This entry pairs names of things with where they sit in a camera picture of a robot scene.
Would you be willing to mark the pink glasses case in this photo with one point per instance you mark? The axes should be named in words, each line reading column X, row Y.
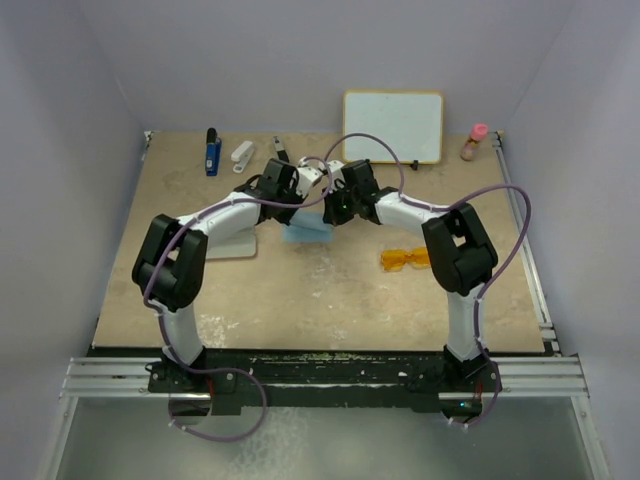
column 242, row 244

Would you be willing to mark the white stapler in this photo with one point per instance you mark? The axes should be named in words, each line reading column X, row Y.
column 241, row 156

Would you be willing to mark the blue black stapler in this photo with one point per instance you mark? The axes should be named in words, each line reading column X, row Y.
column 212, row 153

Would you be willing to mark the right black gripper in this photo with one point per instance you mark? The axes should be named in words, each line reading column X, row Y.
column 331, row 215

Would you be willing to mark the small whiteboard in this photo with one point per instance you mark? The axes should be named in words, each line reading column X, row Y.
column 384, row 125

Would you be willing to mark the aluminium frame rail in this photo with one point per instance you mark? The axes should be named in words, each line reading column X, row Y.
column 333, row 300

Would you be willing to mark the pink capped small bottle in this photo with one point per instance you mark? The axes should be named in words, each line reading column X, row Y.
column 476, row 136

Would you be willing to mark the blue cleaning cloth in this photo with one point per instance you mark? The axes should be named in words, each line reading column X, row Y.
column 307, row 227

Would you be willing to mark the orange sunglasses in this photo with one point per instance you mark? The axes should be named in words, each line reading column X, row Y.
column 396, row 259

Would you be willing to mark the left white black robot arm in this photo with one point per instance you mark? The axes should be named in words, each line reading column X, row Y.
column 169, row 269

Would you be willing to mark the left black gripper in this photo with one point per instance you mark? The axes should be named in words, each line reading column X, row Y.
column 292, row 191

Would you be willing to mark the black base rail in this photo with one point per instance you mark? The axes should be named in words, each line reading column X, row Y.
column 223, row 381

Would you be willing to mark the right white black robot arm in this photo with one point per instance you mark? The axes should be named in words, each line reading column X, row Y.
column 461, row 255

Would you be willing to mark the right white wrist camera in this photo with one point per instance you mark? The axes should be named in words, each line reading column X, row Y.
column 335, row 172

